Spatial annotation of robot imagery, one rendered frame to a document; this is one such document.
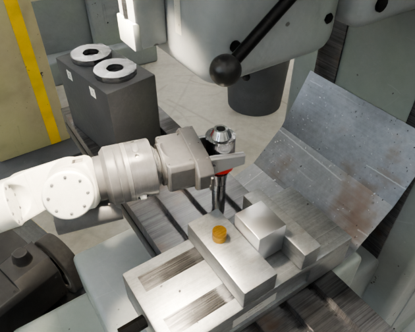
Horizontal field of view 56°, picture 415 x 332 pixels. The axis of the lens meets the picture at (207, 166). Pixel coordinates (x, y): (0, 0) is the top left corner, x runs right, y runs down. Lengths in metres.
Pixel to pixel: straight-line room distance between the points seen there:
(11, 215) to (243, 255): 0.32
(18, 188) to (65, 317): 0.39
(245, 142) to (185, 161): 1.94
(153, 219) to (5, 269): 0.56
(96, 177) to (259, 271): 0.26
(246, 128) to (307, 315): 2.03
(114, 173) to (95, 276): 0.32
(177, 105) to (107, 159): 2.30
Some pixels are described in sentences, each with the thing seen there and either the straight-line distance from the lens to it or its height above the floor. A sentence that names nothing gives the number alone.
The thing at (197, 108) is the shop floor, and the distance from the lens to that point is 2.80.
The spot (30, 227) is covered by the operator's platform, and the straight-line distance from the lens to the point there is 1.60.
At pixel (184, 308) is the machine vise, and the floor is 1.01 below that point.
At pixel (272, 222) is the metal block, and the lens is 0.60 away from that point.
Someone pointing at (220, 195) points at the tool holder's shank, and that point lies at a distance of 0.67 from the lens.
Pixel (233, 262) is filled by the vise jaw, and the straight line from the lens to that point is 0.58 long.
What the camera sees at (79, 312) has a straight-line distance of 0.93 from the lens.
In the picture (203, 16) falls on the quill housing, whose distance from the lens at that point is 0.39.
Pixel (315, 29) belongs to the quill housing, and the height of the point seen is 1.35.
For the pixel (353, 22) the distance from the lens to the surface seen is 0.51.
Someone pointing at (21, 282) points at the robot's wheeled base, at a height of 0.60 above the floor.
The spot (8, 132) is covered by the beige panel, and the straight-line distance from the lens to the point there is 2.49.
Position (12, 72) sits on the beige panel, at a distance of 2.33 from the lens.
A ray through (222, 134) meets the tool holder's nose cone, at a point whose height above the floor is 1.17.
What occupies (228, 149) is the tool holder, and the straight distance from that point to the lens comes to 0.59.
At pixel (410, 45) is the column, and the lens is 0.79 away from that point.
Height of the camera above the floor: 1.52
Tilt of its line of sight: 41 degrees down
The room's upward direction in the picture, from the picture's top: straight up
